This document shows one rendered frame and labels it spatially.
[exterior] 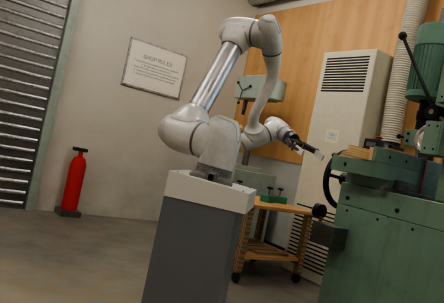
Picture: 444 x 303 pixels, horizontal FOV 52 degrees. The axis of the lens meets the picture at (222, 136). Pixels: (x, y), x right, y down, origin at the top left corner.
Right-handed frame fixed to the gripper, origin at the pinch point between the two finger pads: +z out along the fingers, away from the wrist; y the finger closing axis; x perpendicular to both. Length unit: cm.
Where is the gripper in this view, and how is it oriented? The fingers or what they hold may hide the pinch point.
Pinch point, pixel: (312, 154)
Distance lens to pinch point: 231.3
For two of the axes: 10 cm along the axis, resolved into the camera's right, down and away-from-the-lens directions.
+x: -3.8, 8.9, 2.6
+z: 4.2, 4.2, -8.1
